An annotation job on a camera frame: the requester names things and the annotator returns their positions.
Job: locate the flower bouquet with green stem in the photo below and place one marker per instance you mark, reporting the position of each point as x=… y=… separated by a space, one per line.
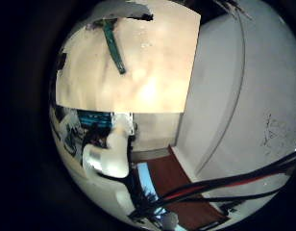
x=113 y=45

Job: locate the blue striped panel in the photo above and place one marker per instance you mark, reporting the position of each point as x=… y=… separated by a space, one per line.
x=94 y=118

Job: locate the white mounting plate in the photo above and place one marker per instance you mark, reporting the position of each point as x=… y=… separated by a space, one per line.
x=124 y=123

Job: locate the light blue board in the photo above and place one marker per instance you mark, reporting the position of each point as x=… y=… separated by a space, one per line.
x=146 y=179

